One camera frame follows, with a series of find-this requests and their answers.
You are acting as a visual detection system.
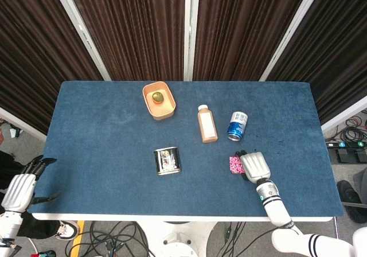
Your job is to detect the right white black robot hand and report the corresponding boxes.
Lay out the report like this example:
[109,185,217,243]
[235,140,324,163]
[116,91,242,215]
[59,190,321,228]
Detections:
[235,150,272,184]

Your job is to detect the brown pleated curtain panel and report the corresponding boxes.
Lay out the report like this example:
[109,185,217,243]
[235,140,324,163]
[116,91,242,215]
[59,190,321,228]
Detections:
[0,0,104,136]
[192,0,313,81]
[63,0,186,81]
[266,0,367,126]

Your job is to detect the black luncheon meat tin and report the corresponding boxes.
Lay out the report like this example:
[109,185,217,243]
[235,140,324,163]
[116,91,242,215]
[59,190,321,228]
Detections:
[153,146,182,176]

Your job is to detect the brown juice bottle white cap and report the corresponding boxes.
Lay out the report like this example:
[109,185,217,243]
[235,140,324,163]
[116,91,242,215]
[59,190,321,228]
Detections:
[197,104,219,144]

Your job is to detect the black power strip green lights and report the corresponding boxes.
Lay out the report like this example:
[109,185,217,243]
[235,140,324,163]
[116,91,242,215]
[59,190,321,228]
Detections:
[326,141,367,150]

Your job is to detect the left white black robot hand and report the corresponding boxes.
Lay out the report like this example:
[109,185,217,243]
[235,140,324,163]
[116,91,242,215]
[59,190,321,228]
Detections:
[1,155,61,213]

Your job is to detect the pink patterned pouch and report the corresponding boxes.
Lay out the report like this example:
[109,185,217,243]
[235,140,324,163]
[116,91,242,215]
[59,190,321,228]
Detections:
[229,155,245,175]

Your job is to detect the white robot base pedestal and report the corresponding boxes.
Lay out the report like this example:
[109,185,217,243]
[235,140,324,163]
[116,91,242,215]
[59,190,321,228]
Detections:
[136,220,217,257]

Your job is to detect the white screen frame rail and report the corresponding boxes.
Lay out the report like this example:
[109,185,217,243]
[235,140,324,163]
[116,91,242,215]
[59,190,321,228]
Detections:
[0,107,48,142]
[320,95,367,133]

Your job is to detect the orange plastic bowl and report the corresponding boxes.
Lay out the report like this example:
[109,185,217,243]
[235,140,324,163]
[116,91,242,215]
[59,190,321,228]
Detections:
[142,81,177,122]

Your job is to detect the gray trouser leg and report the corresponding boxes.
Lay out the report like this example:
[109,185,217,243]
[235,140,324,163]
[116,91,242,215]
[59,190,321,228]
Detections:
[352,167,367,205]

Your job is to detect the blue drink can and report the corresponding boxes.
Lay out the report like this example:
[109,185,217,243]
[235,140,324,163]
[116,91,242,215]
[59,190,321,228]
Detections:
[227,111,249,142]

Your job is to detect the white black sneaker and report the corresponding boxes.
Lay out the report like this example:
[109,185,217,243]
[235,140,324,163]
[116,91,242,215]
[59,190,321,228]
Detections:
[55,220,80,241]

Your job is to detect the black shoe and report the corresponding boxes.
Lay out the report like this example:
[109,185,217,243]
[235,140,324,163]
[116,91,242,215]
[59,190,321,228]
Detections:
[336,180,367,224]

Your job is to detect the black floor cable bundle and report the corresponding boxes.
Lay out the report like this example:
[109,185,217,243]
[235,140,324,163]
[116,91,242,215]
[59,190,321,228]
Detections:
[211,221,248,257]
[325,115,367,143]
[64,221,162,257]

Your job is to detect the white screen frame post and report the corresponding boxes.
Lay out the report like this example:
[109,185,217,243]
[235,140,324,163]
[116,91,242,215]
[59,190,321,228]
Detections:
[49,0,112,81]
[183,0,201,81]
[259,0,327,82]

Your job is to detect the blue felt table mat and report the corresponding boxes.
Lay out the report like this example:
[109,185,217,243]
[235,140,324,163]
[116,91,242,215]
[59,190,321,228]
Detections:
[28,80,345,218]

